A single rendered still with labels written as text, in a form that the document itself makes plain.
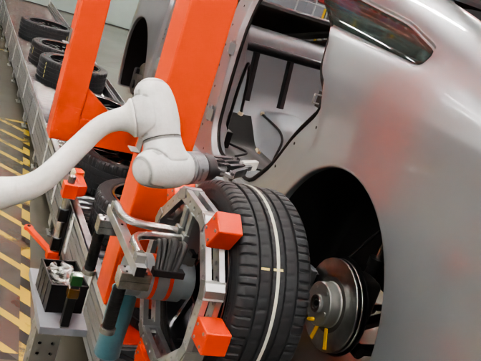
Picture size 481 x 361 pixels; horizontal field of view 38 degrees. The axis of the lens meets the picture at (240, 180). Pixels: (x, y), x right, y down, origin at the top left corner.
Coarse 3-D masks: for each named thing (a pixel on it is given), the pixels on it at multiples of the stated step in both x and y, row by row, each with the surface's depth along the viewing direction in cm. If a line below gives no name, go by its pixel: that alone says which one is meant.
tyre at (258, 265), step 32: (224, 192) 209; (256, 192) 214; (256, 224) 200; (288, 224) 205; (256, 256) 194; (288, 256) 199; (256, 288) 192; (288, 288) 196; (160, 320) 239; (224, 320) 194; (256, 320) 192; (288, 320) 196; (256, 352) 196; (288, 352) 200
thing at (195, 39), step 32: (192, 0) 223; (224, 0) 227; (192, 32) 227; (224, 32) 231; (160, 64) 241; (192, 64) 231; (192, 96) 236; (192, 128) 240; (128, 192) 249; (160, 192) 245; (128, 224) 245
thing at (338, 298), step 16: (320, 272) 243; (336, 272) 234; (352, 272) 226; (320, 288) 233; (336, 288) 230; (352, 288) 224; (336, 304) 227; (352, 304) 223; (320, 320) 230; (336, 320) 228; (352, 320) 221; (320, 336) 236; (336, 336) 227; (352, 336) 223; (336, 352) 229
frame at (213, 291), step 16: (192, 192) 214; (160, 208) 233; (176, 208) 224; (192, 208) 208; (208, 208) 208; (208, 256) 194; (224, 256) 196; (208, 272) 192; (224, 272) 194; (208, 288) 190; (224, 288) 192; (144, 304) 233; (144, 320) 231; (192, 320) 194; (144, 336) 227; (160, 336) 226; (160, 352) 223; (176, 352) 200; (192, 352) 195
